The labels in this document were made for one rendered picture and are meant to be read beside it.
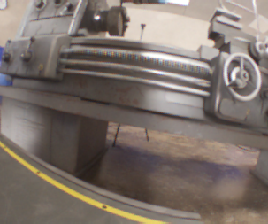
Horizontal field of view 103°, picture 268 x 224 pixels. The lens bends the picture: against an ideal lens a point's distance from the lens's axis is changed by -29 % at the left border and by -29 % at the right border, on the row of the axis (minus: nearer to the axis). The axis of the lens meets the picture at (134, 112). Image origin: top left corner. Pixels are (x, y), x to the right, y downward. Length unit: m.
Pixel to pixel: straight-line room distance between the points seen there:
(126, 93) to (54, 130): 0.46
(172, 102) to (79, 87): 0.53
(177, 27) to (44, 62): 4.19
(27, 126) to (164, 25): 4.32
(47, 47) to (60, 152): 0.59
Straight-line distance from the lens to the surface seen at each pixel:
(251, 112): 0.78
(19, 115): 1.11
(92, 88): 0.85
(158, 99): 0.78
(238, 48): 0.78
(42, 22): 1.21
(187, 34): 4.63
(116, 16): 1.09
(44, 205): 0.26
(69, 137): 0.85
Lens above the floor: 0.50
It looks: 4 degrees down
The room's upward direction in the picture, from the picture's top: 10 degrees clockwise
